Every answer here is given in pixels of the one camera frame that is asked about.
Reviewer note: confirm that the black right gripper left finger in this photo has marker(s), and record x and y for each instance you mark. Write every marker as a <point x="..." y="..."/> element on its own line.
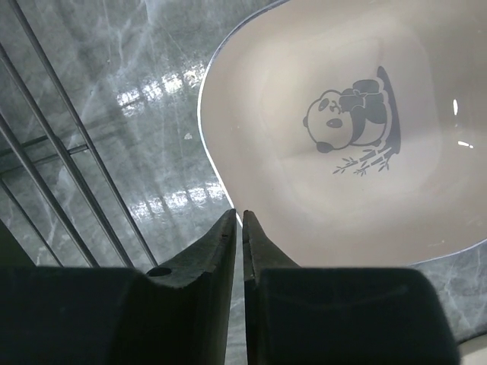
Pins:
<point x="176" y="313"/>

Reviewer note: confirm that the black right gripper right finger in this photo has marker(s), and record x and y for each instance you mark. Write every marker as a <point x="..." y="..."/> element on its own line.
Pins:
<point x="298" y="315"/>

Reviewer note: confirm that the cream square cartoon dish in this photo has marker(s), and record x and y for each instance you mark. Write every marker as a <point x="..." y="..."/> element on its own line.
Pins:
<point x="354" y="130"/>

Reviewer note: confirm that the black wire dish rack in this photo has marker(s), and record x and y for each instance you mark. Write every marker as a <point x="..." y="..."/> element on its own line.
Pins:
<point x="63" y="154"/>

